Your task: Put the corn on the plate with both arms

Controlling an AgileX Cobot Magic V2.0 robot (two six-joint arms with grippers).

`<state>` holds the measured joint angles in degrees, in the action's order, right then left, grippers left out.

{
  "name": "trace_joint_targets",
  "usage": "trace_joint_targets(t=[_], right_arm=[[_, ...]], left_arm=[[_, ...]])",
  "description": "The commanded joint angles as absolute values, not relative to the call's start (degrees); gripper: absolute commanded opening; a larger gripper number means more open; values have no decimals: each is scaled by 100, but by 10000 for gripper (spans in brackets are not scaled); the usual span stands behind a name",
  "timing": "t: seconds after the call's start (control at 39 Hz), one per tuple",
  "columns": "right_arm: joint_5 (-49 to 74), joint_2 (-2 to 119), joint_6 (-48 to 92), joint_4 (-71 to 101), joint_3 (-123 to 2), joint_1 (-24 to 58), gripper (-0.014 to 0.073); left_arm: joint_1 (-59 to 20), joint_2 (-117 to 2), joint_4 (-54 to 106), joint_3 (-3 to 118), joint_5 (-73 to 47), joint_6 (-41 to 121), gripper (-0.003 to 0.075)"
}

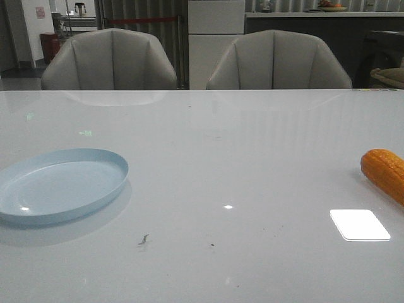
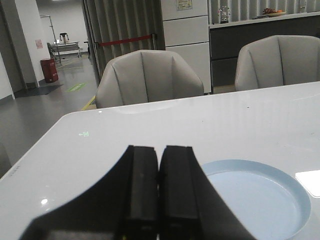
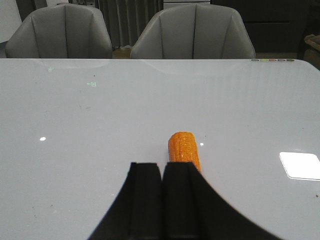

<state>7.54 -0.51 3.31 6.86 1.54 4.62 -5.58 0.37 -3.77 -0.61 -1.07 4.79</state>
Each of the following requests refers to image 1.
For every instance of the red trash bin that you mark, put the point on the red trash bin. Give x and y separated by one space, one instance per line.
50 45

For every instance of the dark counter with white top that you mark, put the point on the dark counter with white top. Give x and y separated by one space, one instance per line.
344 32

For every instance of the fruit bowl on counter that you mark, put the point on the fruit bowl on counter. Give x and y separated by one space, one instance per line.
328 6

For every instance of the orange corn cob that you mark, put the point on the orange corn cob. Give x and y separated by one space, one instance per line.
385 170

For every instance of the white cabinet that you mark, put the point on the white cabinet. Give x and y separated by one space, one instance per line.
212 25

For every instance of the left grey upholstered chair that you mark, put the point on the left grey upholstered chair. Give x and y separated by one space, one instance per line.
110 59

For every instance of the coloured sticker strip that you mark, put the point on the coloured sticker strip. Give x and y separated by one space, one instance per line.
375 89

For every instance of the right grey upholstered chair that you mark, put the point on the right grey upholstered chair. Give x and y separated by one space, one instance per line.
278 60

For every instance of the dark brown armchair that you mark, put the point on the dark brown armchair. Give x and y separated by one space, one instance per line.
380 49

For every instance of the red barrier belt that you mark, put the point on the red barrier belt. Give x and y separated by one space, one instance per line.
142 20

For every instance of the grey upholstered chair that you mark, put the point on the grey upholstered chair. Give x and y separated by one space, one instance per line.
110 59
278 60

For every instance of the light blue round plate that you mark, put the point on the light blue round plate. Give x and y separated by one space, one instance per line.
60 186

